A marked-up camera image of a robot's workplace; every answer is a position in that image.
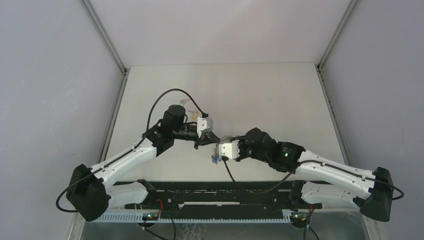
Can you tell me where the blue tag key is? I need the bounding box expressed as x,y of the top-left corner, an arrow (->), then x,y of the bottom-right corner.
211,155 -> 223,164

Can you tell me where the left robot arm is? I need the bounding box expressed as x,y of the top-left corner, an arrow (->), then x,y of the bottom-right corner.
56,104 -> 219,222

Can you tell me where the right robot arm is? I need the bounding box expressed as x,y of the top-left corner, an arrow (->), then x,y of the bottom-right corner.
218,127 -> 395,222

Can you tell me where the orange tag key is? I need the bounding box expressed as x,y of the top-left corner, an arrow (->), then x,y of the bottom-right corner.
187,109 -> 201,122

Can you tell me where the green tag key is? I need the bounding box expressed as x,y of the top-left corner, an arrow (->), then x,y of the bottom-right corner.
179,98 -> 191,106

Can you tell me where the right circuit board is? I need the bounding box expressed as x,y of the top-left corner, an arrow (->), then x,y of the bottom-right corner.
290,213 -> 310,224

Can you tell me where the circuit board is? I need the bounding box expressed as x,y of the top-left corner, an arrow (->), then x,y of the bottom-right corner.
290,213 -> 310,224
141,213 -> 160,222

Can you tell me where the left circuit board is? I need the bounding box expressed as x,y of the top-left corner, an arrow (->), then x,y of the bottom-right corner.
141,213 -> 160,222

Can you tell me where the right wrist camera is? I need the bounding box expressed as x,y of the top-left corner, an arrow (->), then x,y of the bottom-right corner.
218,140 -> 240,160

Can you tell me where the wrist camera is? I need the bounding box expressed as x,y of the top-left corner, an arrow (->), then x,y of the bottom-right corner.
196,117 -> 213,138
218,140 -> 240,160

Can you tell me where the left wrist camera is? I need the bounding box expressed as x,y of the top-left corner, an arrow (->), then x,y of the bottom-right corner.
196,117 -> 213,138

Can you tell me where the left camera cable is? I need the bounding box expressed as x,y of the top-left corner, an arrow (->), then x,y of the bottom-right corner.
145,88 -> 209,132

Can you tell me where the camera cable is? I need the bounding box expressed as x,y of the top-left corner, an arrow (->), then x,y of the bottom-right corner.
145,88 -> 209,132
222,157 -> 319,195

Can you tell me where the right camera cable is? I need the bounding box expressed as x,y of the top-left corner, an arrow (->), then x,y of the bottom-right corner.
222,157 -> 319,195

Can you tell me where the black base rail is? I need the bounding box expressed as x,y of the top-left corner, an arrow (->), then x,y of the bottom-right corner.
124,180 -> 311,218

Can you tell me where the white cable duct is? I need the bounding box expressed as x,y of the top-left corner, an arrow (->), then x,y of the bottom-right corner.
94,211 -> 293,224

